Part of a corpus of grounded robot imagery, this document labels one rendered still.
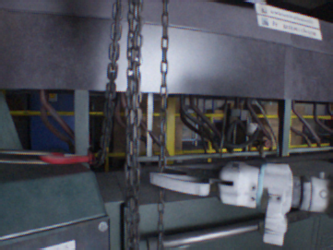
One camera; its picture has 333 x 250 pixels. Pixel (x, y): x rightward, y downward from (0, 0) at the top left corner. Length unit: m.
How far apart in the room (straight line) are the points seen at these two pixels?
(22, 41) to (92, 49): 0.25
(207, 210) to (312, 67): 0.94
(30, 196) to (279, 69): 1.15
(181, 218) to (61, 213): 0.65
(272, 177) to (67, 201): 0.36
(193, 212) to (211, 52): 0.69
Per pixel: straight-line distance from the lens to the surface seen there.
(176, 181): 0.41
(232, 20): 1.16
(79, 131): 0.90
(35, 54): 0.93
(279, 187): 0.40
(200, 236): 0.98
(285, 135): 1.30
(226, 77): 1.06
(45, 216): 0.45
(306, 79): 1.40
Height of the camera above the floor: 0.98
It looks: 4 degrees down
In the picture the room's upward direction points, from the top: 1 degrees clockwise
